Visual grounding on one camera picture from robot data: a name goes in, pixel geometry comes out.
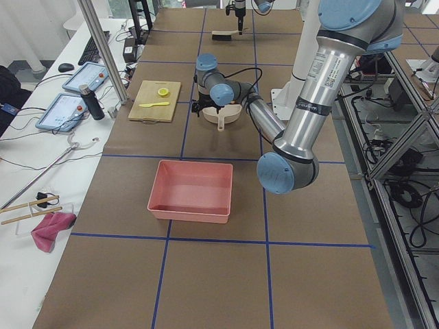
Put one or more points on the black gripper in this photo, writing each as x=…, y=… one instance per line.
x=206, y=101
x=239, y=15

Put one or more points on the beige hand brush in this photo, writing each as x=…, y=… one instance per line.
x=225, y=35

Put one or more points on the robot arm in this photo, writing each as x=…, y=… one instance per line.
x=262, y=7
x=346, y=30

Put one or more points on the pink plastic bin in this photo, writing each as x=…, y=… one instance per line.
x=192, y=191

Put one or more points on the yellow plastic knife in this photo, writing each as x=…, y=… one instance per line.
x=149, y=105

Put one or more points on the yellow lemon slice toy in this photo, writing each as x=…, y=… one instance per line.
x=163, y=92

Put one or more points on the bamboo cutting board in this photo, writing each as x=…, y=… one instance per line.
x=148, y=94

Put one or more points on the black power adapter box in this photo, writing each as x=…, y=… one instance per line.
x=130, y=50

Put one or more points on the far blue tablet pendant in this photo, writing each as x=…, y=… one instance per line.
x=91, y=74

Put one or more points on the blue tablet pendant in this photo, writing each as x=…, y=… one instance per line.
x=63, y=114
x=91, y=74

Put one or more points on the black water bottle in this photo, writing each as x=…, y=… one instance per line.
x=91, y=102

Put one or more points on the black keyboard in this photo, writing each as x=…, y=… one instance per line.
x=90, y=53

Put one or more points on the metal rod with hook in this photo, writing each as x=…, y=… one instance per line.
x=73, y=145

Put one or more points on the near blue tablet pendant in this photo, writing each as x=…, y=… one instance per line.
x=63, y=114

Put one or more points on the black computer mouse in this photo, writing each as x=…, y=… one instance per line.
x=65, y=67

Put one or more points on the pink cloth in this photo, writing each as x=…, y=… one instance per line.
x=45, y=233

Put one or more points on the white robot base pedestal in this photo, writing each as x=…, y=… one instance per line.
x=284, y=99

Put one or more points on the aluminium frame post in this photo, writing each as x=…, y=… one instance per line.
x=96, y=31

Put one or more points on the wooden sticks frame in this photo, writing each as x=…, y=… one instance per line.
x=34, y=209

